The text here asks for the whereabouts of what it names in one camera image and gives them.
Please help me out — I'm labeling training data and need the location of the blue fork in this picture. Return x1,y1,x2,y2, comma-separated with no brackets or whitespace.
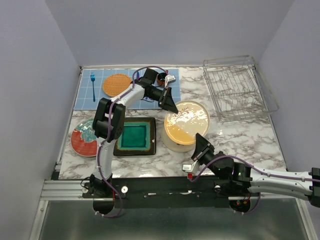
90,72,96,102

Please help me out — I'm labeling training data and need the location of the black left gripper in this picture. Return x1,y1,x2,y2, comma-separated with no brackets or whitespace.
146,87,179,115

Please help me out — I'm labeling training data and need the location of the brown ceramic mug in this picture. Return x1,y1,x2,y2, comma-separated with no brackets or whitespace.
156,72,168,87

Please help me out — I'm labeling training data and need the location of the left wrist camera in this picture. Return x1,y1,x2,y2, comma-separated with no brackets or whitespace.
164,74,176,86

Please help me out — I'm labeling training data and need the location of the aluminium frame extrusion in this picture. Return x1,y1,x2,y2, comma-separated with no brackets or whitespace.
40,180,83,201

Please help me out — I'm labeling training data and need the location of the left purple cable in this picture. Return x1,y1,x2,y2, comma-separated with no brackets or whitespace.
94,65,167,218

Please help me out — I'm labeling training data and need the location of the blue grid placemat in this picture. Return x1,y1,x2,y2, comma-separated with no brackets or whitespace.
73,68,181,111

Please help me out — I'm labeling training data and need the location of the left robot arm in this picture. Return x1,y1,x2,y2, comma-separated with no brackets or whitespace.
92,65,178,198

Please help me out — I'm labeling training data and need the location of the yellow rimmed plate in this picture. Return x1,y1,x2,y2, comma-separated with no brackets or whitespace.
164,100,210,146

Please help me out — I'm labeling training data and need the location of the wire dish rack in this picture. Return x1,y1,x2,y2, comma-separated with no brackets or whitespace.
202,55,272,122

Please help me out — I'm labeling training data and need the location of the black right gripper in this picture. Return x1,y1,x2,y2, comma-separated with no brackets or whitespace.
191,131,225,179

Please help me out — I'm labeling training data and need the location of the teal and red plate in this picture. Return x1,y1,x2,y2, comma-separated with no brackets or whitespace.
70,118,97,157

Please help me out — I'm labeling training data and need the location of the brown rimmed plate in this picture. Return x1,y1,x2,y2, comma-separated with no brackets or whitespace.
161,128,196,153

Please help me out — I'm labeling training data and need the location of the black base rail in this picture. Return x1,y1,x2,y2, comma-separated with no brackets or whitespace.
82,175,258,213

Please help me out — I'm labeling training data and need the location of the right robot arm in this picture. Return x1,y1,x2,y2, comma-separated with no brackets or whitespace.
191,133,320,208

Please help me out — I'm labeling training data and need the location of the woven wicker coaster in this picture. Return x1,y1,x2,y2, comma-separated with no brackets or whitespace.
102,73,132,97

